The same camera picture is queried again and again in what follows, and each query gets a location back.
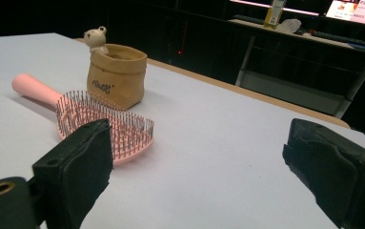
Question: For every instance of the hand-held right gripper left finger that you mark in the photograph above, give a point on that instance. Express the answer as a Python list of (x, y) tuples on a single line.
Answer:
[(75, 171)]

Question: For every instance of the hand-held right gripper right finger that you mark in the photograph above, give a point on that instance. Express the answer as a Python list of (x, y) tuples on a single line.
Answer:
[(329, 168)]

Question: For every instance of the pink hairbrush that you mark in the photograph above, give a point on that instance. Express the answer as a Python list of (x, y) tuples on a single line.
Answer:
[(34, 86)]

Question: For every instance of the tan paper-bag style holder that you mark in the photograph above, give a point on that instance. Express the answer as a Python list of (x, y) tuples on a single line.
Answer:
[(119, 76)]

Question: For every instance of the white metal stand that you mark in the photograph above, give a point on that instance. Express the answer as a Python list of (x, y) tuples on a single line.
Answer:
[(291, 92)]

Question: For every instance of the black keyboard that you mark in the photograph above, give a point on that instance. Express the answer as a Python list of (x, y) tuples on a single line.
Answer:
[(345, 38)]

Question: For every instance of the small cream bear figurine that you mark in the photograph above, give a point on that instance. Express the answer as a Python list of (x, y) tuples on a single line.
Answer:
[(94, 38)]

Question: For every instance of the white crumpled wrapper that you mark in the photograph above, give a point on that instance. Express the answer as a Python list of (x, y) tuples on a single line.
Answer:
[(289, 25)]

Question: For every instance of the lit computer monitor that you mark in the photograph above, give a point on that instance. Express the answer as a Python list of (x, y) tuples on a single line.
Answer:
[(361, 12)]

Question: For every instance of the monitor with pink lit edge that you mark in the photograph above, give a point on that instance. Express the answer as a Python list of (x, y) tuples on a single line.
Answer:
[(297, 11)]

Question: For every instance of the yellow bottle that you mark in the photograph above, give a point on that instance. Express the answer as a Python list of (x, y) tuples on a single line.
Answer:
[(272, 16)]

